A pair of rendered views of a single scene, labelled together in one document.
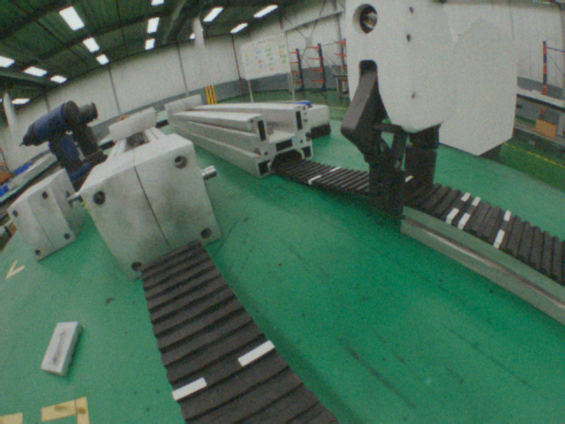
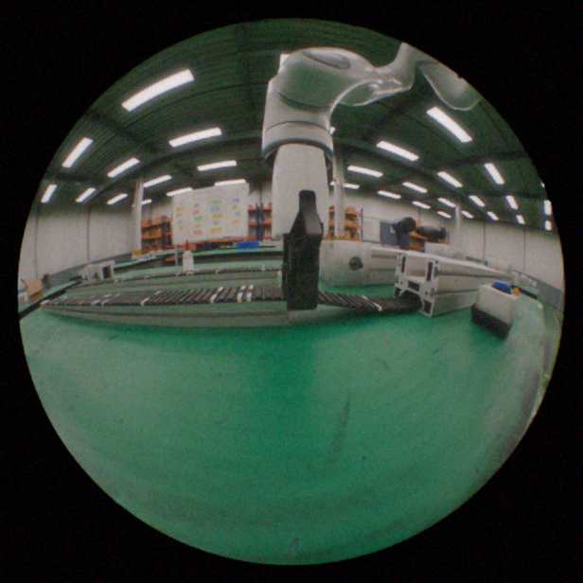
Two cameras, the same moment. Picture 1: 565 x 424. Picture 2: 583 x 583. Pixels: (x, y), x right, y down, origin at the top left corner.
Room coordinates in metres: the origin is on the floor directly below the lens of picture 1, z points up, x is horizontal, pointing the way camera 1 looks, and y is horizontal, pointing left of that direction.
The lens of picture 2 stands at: (0.24, -0.30, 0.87)
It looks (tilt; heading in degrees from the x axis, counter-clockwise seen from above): 16 degrees down; 111
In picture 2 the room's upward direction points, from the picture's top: straight up
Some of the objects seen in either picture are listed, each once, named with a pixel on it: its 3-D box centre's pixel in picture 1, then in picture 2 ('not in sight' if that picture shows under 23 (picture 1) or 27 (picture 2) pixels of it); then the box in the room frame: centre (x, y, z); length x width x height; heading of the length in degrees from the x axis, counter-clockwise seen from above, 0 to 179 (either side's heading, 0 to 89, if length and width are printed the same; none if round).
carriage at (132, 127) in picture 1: (134, 129); (447, 256); (0.59, 0.34, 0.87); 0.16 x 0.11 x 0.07; 29
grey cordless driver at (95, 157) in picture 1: (75, 147); (427, 248); (0.59, 0.57, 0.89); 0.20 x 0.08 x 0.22; 132
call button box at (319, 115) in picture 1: (299, 122); (494, 306); (0.50, -0.07, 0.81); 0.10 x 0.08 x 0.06; 119
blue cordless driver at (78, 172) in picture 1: (55, 160); (400, 243); (0.43, 0.49, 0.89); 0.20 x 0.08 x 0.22; 101
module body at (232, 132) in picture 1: (203, 123); (485, 281); (0.68, 0.17, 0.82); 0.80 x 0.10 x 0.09; 29
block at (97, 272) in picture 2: not in sight; (99, 274); (-0.68, -0.21, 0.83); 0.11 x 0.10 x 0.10; 120
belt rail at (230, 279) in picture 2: not in sight; (118, 286); (-0.35, -0.18, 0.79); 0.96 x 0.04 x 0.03; 29
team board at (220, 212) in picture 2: not in sight; (207, 238); (-2.23, 1.94, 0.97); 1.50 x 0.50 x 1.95; 27
